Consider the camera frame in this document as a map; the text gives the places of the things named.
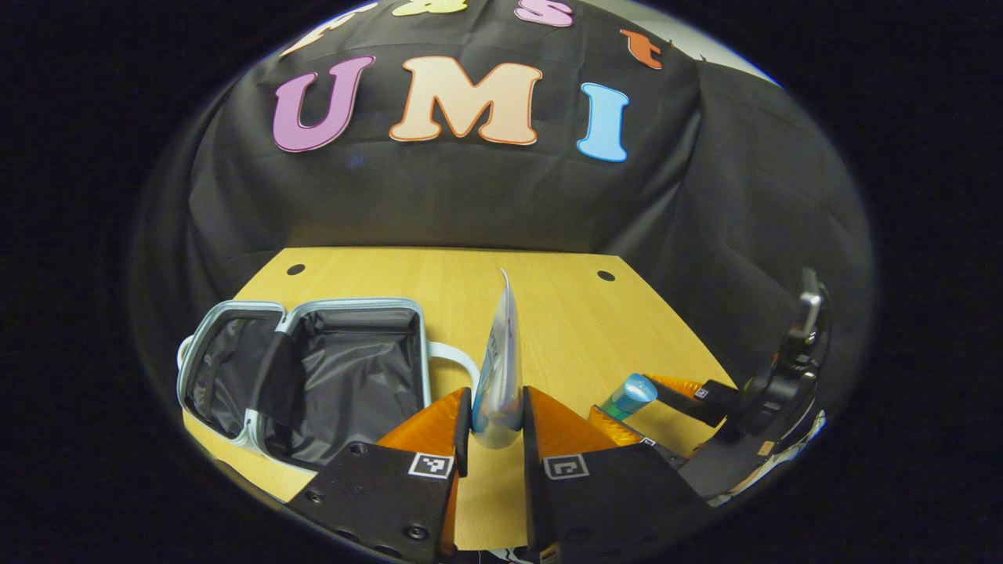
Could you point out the white skin care tube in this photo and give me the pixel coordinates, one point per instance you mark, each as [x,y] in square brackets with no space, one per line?
[501,376]

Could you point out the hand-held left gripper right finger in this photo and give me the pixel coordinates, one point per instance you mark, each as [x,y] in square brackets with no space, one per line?
[530,470]

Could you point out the black backdrop cloth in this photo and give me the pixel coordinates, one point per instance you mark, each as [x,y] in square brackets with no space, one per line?
[470,196]

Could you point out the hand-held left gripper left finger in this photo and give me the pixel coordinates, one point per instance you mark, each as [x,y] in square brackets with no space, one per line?
[463,431]

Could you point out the blue-green skin care bottle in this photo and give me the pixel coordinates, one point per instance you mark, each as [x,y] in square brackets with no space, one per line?
[631,395]

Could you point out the light blue suitcase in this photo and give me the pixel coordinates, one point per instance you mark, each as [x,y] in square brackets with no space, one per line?
[353,368]

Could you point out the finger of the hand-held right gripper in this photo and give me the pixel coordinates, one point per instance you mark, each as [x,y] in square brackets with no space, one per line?
[709,395]
[619,427]

